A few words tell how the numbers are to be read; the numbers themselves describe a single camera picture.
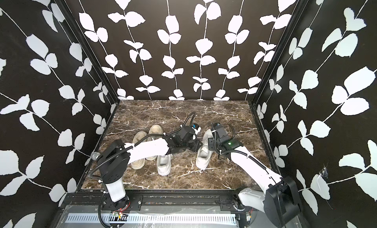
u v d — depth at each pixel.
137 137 0.95
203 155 0.88
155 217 0.70
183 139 0.67
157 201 0.76
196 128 0.78
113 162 0.46
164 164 0.80
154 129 0.98
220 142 0.62
